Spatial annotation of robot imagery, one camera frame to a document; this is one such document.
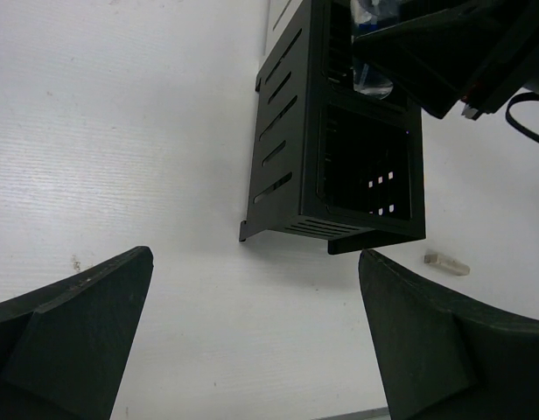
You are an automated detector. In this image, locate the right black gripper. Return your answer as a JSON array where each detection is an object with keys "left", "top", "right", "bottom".
[{"left": 352, "top": 1, "right": 539, "bottom": 118}]

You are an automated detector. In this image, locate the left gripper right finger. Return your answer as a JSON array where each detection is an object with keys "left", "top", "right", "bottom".
[{"left": 359, "top": 250, "right": 539, "bottom": 419}]

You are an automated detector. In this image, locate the long beige eraser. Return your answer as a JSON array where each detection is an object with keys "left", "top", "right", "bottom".
[{"left": 423, "top": 252, "right": 471, "bottom": 277}]

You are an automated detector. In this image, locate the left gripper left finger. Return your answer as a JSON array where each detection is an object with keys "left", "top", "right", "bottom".
[{"left": 0, "top": 246, "right": 153, "bottom": 419}]

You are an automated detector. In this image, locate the clear blue-tip glue bottle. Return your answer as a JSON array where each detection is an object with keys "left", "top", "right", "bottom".
[{"left": 350, "top": 0, "right": 399, "bottom": 100}]

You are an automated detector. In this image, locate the black two-slot container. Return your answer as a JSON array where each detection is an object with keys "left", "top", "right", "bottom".
[{"left": 240, "top": 1, "right": 426, "bottom": 255}]

